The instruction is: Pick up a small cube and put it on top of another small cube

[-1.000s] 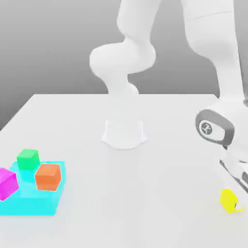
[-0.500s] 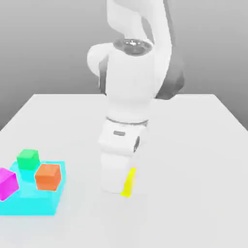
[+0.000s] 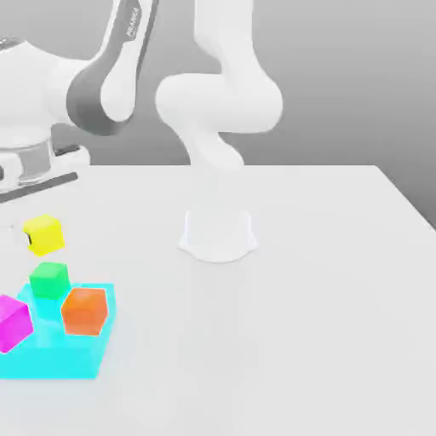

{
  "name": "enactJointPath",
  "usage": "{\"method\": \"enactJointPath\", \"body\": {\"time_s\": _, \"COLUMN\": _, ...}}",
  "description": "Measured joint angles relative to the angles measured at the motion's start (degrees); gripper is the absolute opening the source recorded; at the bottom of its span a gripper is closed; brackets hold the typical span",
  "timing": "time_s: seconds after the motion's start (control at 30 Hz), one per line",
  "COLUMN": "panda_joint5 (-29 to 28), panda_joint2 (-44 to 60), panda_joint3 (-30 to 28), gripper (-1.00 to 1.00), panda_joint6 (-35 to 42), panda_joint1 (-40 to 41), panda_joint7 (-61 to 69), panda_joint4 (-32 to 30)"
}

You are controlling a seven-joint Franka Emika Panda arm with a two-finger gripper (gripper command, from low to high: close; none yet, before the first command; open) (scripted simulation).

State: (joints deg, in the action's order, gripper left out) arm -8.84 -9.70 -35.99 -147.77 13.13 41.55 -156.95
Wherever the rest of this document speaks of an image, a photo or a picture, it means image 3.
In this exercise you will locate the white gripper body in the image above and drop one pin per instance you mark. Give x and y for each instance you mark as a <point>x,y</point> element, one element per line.
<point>41,185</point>

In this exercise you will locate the small green cube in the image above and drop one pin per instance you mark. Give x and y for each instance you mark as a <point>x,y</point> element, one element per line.
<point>49,281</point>

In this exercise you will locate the small yellow cube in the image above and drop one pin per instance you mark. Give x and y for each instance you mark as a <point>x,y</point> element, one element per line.
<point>46,235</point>

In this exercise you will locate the large cyan box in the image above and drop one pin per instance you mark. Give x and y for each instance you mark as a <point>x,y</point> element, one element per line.
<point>54,357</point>

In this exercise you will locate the small orange cube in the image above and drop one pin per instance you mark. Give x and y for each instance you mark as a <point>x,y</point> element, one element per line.
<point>84,311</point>

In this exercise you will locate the small magenta cube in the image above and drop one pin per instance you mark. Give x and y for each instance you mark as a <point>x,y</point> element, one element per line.
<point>12,323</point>

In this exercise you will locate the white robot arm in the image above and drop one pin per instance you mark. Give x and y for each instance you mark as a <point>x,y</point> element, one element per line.
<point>218,102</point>

